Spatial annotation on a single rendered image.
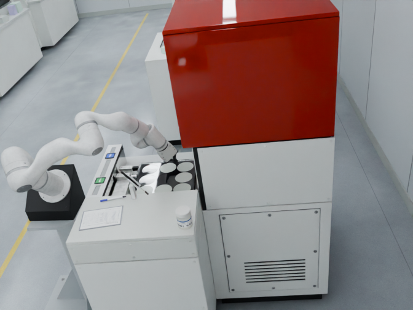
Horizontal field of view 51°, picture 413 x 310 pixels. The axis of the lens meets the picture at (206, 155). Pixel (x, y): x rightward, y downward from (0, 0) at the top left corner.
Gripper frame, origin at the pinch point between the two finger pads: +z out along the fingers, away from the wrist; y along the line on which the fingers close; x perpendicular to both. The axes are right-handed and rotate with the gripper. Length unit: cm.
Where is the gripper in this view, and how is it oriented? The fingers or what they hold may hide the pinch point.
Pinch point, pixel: (174, 161)
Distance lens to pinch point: 263.6
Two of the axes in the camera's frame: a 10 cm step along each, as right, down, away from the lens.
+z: 4.5, 5.9, 6.7
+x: 5.8, 3.8, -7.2
